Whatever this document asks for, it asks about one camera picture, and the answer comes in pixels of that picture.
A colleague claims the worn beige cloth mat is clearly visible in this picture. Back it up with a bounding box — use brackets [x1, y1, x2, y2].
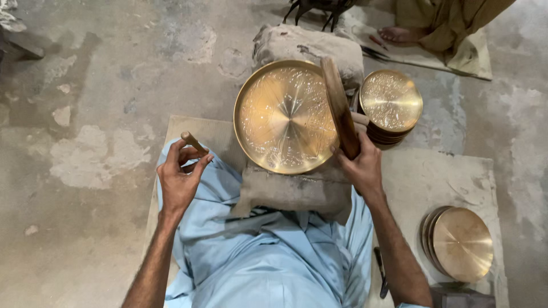
[342, 13, 494, 82]

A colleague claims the dark metal animal figure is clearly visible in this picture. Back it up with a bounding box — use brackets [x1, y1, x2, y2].
[282, 0, 358, 33]

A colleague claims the long thin metal rod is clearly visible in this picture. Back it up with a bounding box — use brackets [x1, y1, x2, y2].
[377, 56, 492, 80]

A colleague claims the beige floor mat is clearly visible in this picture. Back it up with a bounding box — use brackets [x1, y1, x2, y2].
[141, 115, 510, 308]

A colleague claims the grey cloth sandbag cushion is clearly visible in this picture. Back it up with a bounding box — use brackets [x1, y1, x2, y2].
[231, 159, 354, 226]

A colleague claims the dark metal tool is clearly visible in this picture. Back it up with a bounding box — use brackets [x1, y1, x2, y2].
[360, 45, 390, 61]

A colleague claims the black-handled tool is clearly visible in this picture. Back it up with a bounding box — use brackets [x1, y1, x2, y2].
[374, 246, 389, 299]

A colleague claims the stack of plain brass plates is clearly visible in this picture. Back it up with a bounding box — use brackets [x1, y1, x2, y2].
[421, 206, 494, 283]

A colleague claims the dusty grey sandbag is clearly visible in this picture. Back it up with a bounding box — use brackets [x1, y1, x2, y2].
[252, 23, 365, 90]

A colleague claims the dark stone slab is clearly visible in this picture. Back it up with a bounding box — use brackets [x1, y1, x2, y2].
[0, 28, 45, 61]

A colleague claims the wooden-handled engraving chisel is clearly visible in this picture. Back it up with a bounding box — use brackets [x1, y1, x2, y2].
[181, 131, 214, 163]

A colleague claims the dark wooden mallet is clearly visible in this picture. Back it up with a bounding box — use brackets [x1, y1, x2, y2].
[320, 56, 361, 161]

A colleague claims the dark grey box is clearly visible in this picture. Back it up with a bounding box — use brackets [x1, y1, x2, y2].
[429, 282, 497, 308]

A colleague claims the person's left hand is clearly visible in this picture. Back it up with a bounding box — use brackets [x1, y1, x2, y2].
[156, 139, 214, 215]

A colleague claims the person's right hand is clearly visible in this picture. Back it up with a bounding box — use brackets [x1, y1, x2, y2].
[331, 131, 384, 199]

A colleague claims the stack of engraved brass plates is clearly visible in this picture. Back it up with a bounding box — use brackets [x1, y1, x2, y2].
[358, 69, 424, 147]

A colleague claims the person's light blue clothing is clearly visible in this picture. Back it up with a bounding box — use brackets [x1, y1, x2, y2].
[156, 139, 431, 308]

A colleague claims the large engraved brass plate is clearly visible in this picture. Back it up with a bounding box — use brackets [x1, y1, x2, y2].
[233, 59, 341, 175]

